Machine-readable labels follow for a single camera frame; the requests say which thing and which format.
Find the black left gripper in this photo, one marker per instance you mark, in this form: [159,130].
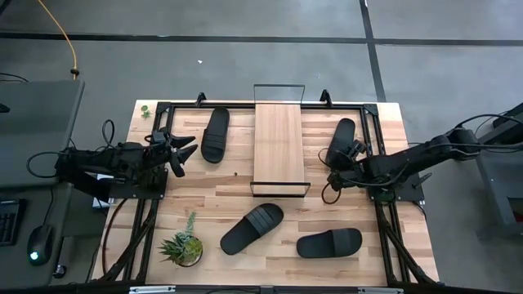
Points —
[161,155]

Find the potted green succulent plant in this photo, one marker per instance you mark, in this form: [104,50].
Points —
[184,247]

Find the black caster wheel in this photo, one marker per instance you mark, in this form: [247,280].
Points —
[60,271]

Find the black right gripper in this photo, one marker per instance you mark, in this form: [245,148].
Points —
[353,157]

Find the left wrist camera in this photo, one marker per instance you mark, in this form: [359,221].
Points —
[159,137]

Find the silver metal bracket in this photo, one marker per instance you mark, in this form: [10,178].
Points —
[380,290]
[151,290]

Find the black computer mouse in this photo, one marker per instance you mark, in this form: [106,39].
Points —
[39,245]

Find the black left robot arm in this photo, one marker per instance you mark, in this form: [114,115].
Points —
[94,161]

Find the black clamp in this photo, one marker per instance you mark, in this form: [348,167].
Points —
[325,98]
[200,100]

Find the black aluminium table frame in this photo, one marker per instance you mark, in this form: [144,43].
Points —
[188,105]

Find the black keyboard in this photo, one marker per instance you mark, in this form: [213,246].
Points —
[10,222]

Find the grey desk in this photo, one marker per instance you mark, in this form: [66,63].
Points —
[37,122]

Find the black rubber slide sandal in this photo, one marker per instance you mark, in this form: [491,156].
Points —
[327,243]
[341,132]
[215,134]
[249,230]

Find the white paper sheet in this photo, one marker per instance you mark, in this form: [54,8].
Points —
[98,202]

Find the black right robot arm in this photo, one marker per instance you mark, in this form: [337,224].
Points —
[408,161]

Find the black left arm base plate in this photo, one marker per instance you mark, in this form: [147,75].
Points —
[122,190]

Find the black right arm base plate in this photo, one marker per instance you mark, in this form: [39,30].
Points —
[412,194]

